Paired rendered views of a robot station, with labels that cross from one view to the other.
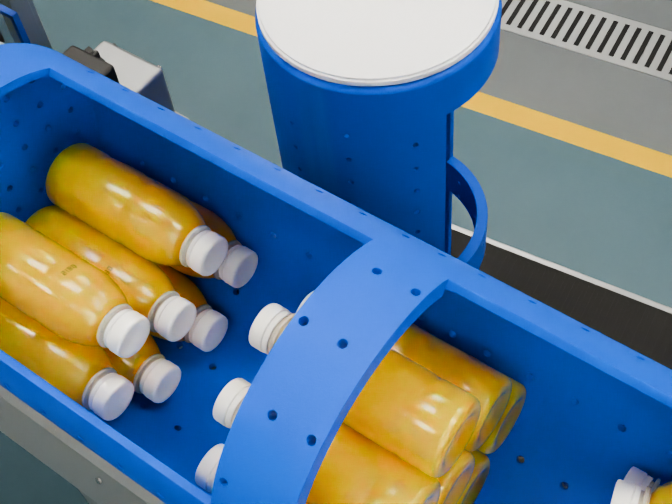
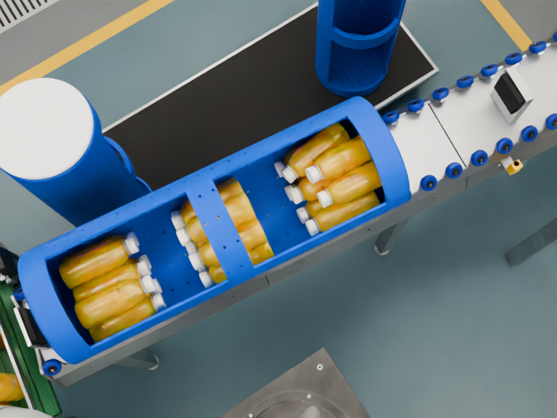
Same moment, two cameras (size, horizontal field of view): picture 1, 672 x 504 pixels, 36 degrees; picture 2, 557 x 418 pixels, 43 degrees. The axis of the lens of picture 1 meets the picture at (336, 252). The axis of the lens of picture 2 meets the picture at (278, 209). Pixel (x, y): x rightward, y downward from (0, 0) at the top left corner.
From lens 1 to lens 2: 0.95 m
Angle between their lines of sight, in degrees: 31
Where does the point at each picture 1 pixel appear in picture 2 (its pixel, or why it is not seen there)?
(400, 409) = (235, 214)
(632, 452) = (268, 160)
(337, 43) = (55, 155)
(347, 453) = not seen: hidden behind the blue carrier
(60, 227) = (87, 289)
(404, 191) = (108, 167)
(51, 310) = (128, 303)
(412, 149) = (103, 154)
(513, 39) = not seen: outside the picture
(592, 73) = (20, 34)
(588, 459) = (261, 173)
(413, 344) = not seen: hidden behind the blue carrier
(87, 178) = (79, 269)
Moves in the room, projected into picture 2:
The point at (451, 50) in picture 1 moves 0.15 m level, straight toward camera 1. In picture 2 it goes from (87, 118) to (134, 148)
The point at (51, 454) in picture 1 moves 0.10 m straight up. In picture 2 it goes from (140, 344) to (131, 342)
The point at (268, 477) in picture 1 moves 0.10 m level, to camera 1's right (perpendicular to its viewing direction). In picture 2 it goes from (237, 258) to (254, 217)
